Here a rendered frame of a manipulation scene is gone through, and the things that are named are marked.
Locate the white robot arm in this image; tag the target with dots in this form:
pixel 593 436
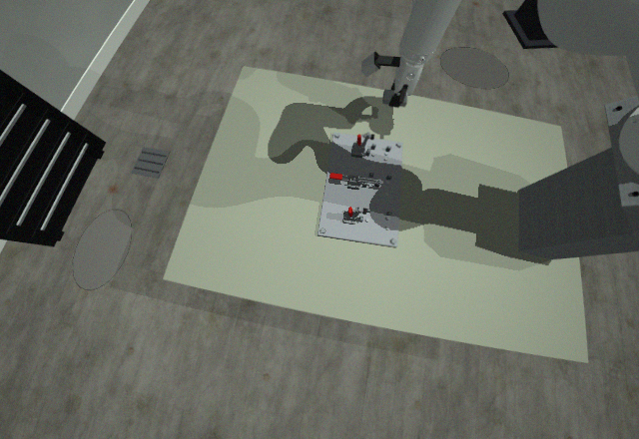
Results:
pixel 592 27

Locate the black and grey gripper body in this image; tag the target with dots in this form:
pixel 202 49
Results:
pixel 407 73

